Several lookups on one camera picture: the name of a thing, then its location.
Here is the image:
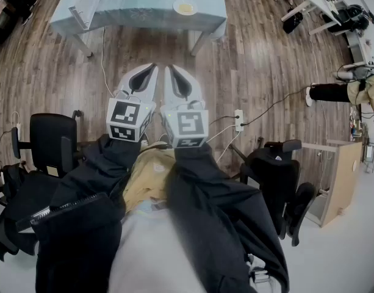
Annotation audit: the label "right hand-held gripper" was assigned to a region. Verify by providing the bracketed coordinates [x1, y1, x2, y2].
[160, 65, 209, 148]

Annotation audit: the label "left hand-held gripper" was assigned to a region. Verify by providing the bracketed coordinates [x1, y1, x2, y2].
[106, 63, 159, 143]

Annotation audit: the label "person's right forearm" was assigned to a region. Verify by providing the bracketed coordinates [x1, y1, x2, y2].
[167, 142, 264, 225]

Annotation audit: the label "person's left forearm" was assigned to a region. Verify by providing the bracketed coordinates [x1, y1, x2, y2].
[49, 132, 143, 213]

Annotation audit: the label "white power strip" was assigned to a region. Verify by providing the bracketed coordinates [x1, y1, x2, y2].
[234, 109, 244, 132]

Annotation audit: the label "light blue table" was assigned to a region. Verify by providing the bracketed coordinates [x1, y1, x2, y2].
[49, 0, 229, 41]

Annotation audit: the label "person's yellow trousers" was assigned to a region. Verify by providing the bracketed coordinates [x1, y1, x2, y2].
[122, 142, 177, 213]

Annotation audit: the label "black bag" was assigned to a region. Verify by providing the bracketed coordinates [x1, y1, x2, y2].
[282, 7, 304, 35]

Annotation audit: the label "black mesh office chair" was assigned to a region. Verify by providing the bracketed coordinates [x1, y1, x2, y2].
[0, 162, 64, 262]

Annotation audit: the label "person's black jacket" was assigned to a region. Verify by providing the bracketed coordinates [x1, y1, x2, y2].
[15, 132, 290, 293]

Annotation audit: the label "person's grey top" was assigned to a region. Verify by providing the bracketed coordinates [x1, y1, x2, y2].
[109, 204, 206, 293]

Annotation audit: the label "light wooden desk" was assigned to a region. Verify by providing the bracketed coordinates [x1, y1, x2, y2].
[301, 139, 364, 228]

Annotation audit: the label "thin white cable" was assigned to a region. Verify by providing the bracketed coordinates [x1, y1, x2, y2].
[99, 26, 117, 99]

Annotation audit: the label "white floor cable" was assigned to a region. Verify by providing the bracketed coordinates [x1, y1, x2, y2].
[208, 123, 241, 164]

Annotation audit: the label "long black floor cable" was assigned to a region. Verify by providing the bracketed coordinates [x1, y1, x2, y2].
[241, 85, 312, 125]

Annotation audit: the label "white power adapter with cable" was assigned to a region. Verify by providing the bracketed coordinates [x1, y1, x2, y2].
[10, 110, 23, 140]

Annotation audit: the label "white strap with buckle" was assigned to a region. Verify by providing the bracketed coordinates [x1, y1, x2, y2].
[247, 253, 281, 292]

